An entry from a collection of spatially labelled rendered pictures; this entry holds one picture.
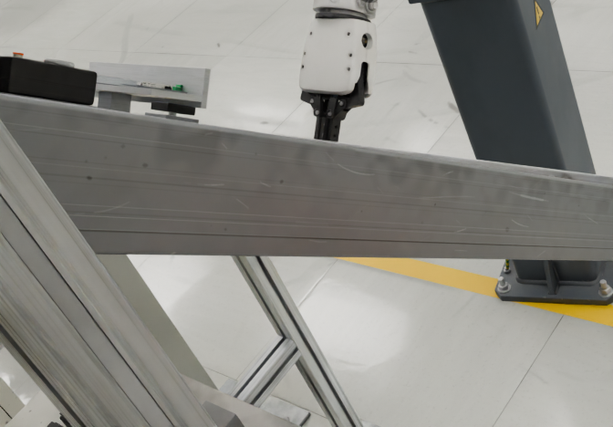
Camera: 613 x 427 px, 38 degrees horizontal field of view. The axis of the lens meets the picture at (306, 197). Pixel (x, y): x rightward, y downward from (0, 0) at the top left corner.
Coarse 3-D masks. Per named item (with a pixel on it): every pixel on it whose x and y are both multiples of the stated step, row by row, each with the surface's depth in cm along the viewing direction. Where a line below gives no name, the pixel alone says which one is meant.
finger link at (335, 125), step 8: (344, 104) 116; (336, 112) 117; (344, 112) 118; (328, 120) 118; (336, 120) 118; (320, 128) 118; (328, 128) 118; (336, 128) 118; (320, 136) 118; (328, 136) 118; (336, 136) 119
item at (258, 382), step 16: (272, 352) 152; (288, 352) 151; (256, 368) 149; (272, 368) 148; (288, 368) 151; (240, 384) 148; (256, 384) 146; (272, 384) 149; (256, 400) 147; (224, 416) 94
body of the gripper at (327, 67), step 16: (320, 16) 118; (336, 16) 116; (352, 16) 115; (320, 32) 118; (336, 32) 116; (352, 32) 115; (368, 32) 116; (304, 48) 120; (320, 48) 118; (336, 48) 116; (352, 48) 114; (368, 48) 116; (304, 64) 120; (320, 64) 118; (336, 64) 116; (352, 64) 114; (368, 64) 116; (304, 80) 120; (320, 80) 118; (336, 80) 116; (352, 80) 114; (368, 80) 116; (368, 96) 118
